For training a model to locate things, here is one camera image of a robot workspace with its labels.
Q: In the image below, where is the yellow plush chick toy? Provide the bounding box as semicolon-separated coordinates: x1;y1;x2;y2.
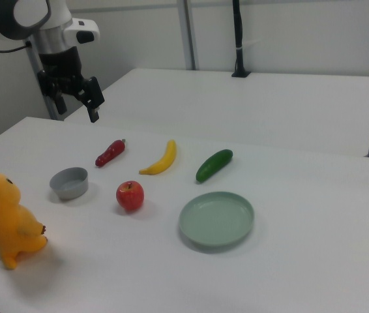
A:
0;171;48;271

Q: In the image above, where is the grey aluminium partition post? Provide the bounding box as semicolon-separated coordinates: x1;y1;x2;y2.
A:
175;0;201;70

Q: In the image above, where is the aluminium frame post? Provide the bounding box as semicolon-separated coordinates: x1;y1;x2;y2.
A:
25;38;65;121

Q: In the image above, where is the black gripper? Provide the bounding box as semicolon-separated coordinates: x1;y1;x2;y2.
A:
37;48;105;124

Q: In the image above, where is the white side table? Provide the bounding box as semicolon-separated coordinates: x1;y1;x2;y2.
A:
64;68;369;158

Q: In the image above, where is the pale green plate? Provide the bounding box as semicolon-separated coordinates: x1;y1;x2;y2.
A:
179;191;256;247

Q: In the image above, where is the yellow banana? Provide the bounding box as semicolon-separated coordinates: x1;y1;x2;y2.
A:
138;139;177;176

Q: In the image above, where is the black camera stand pole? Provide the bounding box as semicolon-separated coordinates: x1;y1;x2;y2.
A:
231;0;251;78

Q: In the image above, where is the red apple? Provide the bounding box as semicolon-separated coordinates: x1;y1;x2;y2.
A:
115;181;145;213

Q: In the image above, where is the grey round bowl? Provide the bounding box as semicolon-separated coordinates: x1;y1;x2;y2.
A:
49;167;89;200

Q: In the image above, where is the red chili pepper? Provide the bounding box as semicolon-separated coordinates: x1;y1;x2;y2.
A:
95;138;128;168

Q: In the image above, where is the green cucumber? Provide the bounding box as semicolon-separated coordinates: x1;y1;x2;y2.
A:
195;149;234;183

